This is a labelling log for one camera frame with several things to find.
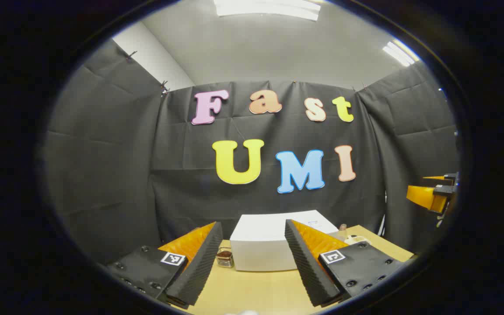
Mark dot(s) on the white microwave oven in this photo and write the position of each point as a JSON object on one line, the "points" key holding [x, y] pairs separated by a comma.
{"points": [[258, 243]]}

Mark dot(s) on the white divided dish with beans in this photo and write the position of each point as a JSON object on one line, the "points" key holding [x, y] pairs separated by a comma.
{"points": [[358, 239]]}

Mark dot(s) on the small glass jar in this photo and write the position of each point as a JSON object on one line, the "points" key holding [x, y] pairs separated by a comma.
{"points": [[225, 258]]}

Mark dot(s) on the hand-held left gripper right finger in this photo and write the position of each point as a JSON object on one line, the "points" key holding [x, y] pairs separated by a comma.
{"points": [[306, 267]]}

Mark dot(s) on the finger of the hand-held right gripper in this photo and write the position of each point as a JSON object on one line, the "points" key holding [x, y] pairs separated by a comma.
{"points": [[422, 194], [451, 178]]}

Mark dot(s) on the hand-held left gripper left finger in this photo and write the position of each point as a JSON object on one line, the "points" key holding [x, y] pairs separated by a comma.
{"points": [[199, 267]]}

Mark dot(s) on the ceiling light panel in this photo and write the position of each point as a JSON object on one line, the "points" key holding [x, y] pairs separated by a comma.
{"points": [[269, 8], [400, 53]]}

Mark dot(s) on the black backdrop cloth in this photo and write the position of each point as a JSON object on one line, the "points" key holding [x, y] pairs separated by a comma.
{"points": [[103, 175]]}

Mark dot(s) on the clear bottle with red label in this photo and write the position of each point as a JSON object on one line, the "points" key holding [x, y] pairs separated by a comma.
{"points": [[343, 229]]}

